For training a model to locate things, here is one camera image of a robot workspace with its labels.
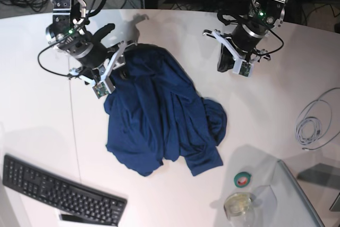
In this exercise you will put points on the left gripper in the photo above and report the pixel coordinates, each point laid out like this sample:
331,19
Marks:
244,38

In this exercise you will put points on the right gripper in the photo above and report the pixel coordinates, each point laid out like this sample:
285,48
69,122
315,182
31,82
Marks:
89,50

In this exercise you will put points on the dark blue t-shirt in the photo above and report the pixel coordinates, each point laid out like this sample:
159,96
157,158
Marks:
158,115

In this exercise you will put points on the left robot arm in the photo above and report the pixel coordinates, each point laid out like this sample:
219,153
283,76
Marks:
268,13

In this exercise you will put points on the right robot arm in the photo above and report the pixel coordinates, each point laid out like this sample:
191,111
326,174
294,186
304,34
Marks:
68,34

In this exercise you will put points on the green tape roll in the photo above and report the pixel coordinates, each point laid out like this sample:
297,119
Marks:
242,179

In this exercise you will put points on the clear tape dispenser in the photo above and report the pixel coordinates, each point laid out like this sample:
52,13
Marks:
239,210

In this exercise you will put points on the black computer keyboard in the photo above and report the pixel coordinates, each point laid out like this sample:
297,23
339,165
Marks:
78,201

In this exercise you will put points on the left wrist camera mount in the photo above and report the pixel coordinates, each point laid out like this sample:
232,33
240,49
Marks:
243,65

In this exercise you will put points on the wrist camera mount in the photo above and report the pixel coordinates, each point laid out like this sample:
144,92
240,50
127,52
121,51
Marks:
100,78
243,65

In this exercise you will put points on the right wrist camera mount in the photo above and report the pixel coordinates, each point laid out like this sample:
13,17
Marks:
100,78

